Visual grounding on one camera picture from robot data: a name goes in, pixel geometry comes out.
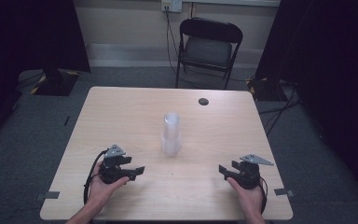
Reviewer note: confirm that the small black floor tape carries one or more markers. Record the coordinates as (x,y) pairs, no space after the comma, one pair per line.
(66,120)

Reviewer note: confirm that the black stand base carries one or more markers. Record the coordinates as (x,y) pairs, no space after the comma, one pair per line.
(56,83)
(262,88)

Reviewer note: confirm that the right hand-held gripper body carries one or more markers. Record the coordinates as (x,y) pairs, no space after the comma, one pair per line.
(249,174)

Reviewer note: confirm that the person's left hand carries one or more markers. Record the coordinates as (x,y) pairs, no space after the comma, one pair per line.
(103,190)

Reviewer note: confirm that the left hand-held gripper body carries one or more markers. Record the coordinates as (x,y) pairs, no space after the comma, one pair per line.
(115,169)

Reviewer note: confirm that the grey tape strip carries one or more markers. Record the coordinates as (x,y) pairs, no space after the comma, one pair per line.
(48,195)
(284,192)

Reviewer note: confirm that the stack of clear plastic cups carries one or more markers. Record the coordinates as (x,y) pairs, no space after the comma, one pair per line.
(171,134)

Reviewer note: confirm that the person's right hand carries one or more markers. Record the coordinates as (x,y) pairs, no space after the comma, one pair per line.
(249,199)

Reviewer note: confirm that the black folding chair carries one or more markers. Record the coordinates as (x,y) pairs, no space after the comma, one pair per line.
(208,46)

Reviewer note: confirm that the black curtain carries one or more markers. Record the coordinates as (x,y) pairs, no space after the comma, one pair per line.
(28,40)
(329,62)

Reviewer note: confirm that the white wall socket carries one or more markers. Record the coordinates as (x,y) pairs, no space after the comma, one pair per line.
(171,5)

